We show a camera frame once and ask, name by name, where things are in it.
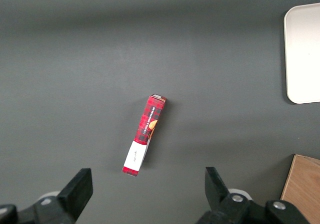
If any beige rectangular tray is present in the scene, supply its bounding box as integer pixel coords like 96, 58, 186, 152
283, 2, 320, 104

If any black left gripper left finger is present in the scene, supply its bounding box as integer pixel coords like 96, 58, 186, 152
0, 168, 94, 224

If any red plaid cookie box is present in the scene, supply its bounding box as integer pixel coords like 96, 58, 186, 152
121, 93, 168, 179

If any wooden drawer cabinet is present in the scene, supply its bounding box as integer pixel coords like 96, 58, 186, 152
279, 154, 320, 224

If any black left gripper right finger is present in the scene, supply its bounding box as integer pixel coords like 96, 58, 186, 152
197, 167, 312, 224

